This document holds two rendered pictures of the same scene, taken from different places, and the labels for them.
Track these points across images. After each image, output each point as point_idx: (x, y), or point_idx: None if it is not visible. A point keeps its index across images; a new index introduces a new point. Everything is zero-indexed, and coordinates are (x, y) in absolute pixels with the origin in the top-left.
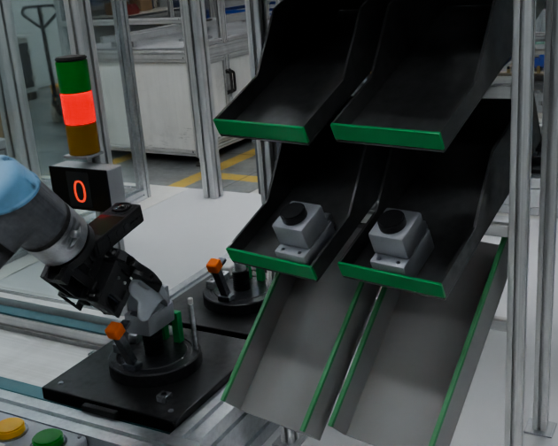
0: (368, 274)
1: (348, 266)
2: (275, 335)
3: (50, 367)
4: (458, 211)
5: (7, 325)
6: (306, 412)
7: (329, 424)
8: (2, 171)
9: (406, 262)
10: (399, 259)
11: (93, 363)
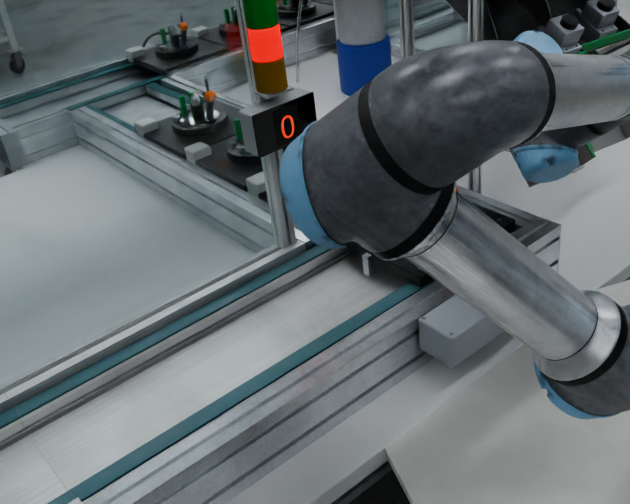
0: (596, 44)
1: (588, 44)
2: None
3: (322, 304)
4: (566, 1)
5: (195, 334)
6: (588, 147)
7: (592, 148)
8: (548, 38)
9: (614, 25)
10: (610, 26)
11: None
